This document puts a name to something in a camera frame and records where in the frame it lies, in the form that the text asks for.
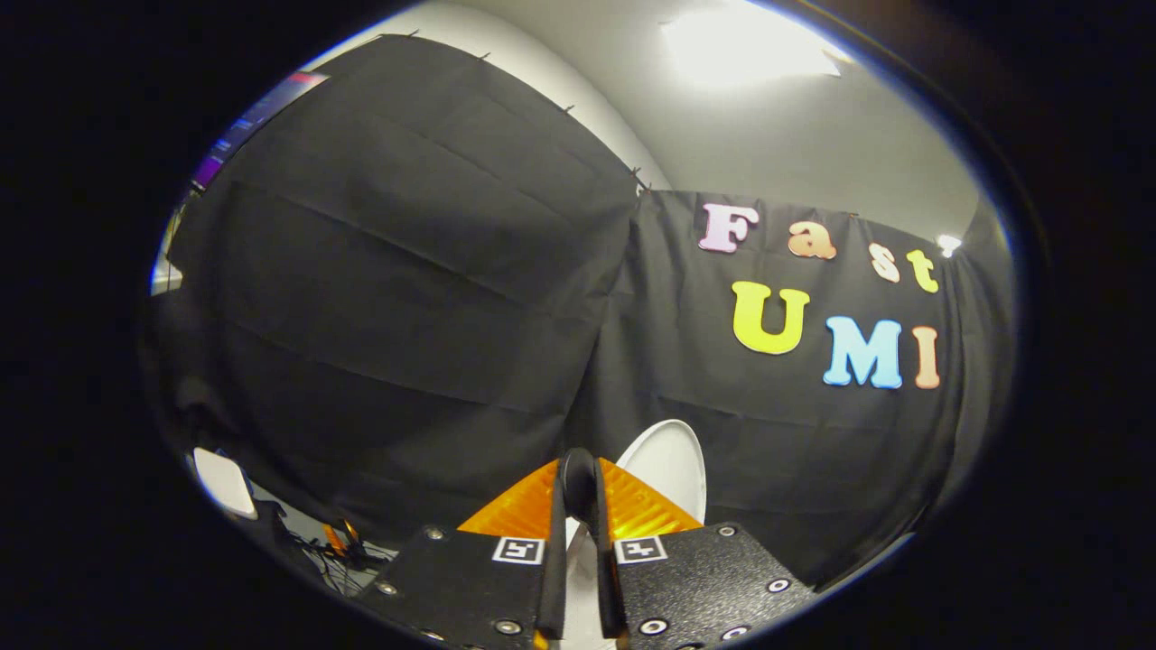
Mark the large ceiling light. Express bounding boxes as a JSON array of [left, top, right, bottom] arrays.
[[664, 0, 854, 87]]

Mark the black backdrop cloth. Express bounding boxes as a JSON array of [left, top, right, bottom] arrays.
[[140, 34, 1012, 588]]

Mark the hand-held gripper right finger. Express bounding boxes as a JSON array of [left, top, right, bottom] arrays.
[[578, 449, 818, 650]]

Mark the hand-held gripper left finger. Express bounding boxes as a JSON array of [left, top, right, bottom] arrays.
[[357, 449, 583, 650]]

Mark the black cable bundle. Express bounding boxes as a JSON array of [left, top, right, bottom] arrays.
[[275, 510, 396, 592]]

